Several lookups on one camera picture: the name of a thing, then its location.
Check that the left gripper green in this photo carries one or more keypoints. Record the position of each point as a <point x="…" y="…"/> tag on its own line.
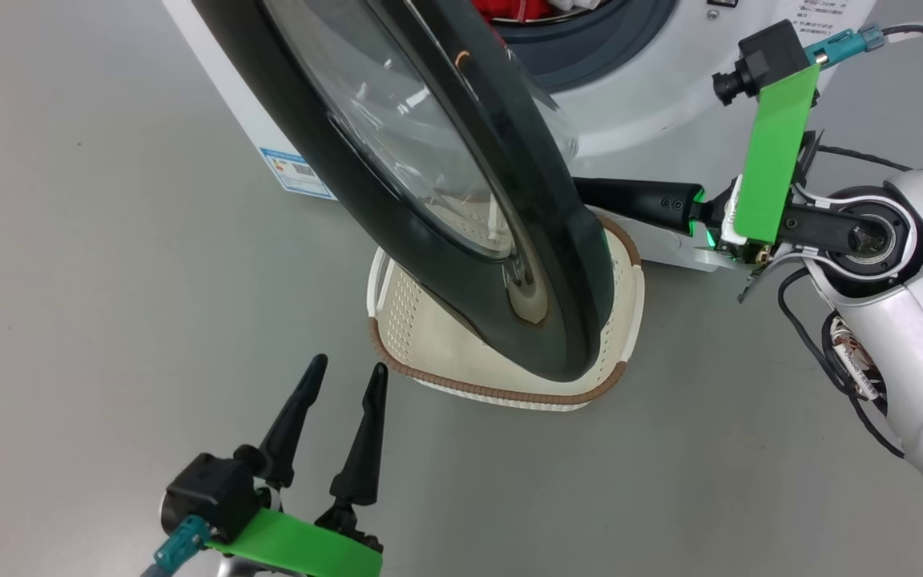
<point x="293" y="545"/>

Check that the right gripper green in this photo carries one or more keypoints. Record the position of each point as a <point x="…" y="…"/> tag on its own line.
<point x="774" y="160"/>

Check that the red basketball jersey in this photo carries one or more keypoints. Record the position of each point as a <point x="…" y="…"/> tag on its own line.
<point x="501" y="8"/>

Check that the black round glass washer door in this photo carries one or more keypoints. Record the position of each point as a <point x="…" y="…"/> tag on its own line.
<point x="325" y="176"/>

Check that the white front-load washing machine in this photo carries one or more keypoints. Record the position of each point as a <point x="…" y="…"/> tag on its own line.
<point x="638" y="120"/>

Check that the cream basket with brown rim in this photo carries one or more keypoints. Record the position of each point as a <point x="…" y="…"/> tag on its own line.
<point x="429" y="336"/>

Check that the grey rubber door gasket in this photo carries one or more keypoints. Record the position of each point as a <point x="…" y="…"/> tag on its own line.
<point x="590" y="64"/>

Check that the blue energy label sticker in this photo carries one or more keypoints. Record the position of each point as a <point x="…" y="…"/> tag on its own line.
<point x="297" y="172"/>

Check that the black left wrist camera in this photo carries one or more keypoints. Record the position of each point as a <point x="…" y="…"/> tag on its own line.
<point x="209" y="489"/>

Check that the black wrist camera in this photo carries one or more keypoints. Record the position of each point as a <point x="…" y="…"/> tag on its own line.
<point x="766" y="56"/>
<point x="209" y="489"/>

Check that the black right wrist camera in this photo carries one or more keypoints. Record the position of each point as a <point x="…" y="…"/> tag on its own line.
<point x="766" y="56"/>

